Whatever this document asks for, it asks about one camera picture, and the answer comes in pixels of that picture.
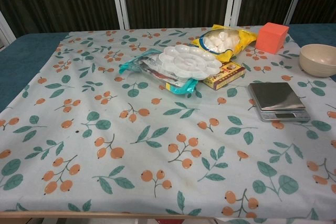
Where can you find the silver digital kitchen scale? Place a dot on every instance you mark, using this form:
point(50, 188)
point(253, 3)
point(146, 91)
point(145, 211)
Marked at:
point(278, 100)

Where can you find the beige bowl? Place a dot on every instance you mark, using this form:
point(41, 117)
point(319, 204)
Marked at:
point(319, 60)

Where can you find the teal clear plastic snack bag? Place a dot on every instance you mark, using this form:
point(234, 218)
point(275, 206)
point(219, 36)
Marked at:
point(157, 73)

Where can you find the white plastic paint palette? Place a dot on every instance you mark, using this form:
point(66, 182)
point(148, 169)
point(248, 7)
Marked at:
point(187, 61)

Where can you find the fruit print tablecloth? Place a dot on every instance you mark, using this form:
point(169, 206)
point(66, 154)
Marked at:
point(157, 140)

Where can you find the red and yellow box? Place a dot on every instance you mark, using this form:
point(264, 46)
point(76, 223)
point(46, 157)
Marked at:
point(227, 75)

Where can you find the yellow bag of white candies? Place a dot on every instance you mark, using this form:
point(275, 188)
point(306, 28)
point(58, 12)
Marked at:
point(223, 41)

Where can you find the orange cube block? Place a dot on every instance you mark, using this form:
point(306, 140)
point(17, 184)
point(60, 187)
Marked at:
point(271, 39)

